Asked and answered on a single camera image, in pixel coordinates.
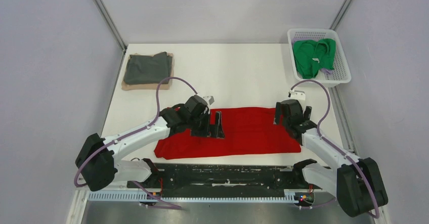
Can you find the white slotted cable duct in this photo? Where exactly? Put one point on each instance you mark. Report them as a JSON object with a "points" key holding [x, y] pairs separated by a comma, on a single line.
{"points": [[140, 196]]}

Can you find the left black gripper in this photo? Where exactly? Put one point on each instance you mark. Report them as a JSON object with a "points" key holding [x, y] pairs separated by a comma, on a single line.
{"points": [[214, 130]]}

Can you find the folded dark grey t-shirt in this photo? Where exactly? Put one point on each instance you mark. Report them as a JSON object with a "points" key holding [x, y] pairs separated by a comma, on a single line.
{"points": [[141, 69]]}

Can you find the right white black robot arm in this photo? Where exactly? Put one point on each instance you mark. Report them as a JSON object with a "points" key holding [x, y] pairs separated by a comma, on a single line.
{"points": [[355, 183]]}

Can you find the green t-shirt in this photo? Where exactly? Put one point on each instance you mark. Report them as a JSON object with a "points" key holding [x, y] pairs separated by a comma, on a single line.
{"points": [[312, 57]]}

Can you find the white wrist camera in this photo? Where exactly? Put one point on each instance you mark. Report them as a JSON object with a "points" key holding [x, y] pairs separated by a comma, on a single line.
{"points": [[297, 95], [207, 100]]}

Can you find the white plastic basket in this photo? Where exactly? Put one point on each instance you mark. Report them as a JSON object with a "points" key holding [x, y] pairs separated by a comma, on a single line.
{"points": [[341, 72]]}

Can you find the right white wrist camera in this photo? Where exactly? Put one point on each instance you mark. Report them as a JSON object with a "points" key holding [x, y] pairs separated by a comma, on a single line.
{"points": [[297, 95]]}

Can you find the aluminium frame rail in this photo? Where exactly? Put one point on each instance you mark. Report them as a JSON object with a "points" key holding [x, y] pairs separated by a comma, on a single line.
{"points": [[97, 179]]}

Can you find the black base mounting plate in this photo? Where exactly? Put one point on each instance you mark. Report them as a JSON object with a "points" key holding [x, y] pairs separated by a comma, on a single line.
{"points": [[224, 181]]}

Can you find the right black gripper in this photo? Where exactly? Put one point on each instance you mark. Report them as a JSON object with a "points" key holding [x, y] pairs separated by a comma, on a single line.
{"points": [[277, 114]]}

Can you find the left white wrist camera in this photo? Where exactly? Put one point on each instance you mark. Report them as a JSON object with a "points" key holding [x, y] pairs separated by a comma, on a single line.
{"points": [[207, 100]]}

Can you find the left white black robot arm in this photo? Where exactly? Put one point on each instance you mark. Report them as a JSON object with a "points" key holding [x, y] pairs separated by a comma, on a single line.
{"points": [[101, 160]]}

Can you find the red t-shirt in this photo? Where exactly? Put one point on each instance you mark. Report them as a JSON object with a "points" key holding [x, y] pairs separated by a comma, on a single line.
{"points": [[248, 130]]}

